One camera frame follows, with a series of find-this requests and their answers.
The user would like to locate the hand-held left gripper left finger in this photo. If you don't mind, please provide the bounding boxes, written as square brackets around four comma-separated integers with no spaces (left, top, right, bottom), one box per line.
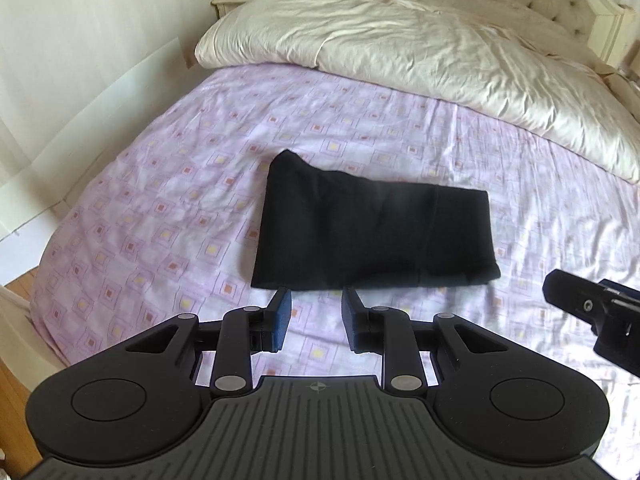
[122,287,293,396]

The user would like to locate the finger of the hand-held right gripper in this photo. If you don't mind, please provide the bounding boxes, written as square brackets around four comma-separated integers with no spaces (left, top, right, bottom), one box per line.
[542,268,640,322]
[594,306,640,377]

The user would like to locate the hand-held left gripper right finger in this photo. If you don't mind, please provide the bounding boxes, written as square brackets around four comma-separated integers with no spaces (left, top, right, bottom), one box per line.
[341,285,512,397]

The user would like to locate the black pants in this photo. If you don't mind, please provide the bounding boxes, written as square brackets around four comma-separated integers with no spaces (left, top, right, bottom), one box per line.
[250,149,502,291]

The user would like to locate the purple patterned bed sheet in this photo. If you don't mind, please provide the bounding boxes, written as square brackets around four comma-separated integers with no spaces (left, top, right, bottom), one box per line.
[27,62,640,472]

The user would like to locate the cream bed footboard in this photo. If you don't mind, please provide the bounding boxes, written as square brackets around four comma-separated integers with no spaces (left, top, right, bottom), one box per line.
[0,282,68,413]

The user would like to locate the cream duvet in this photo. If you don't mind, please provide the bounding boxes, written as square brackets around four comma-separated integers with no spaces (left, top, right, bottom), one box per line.
[194,0,640,185]

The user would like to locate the cream nightstand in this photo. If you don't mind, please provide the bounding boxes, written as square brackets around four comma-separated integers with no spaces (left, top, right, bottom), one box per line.
[212,0,331,21]

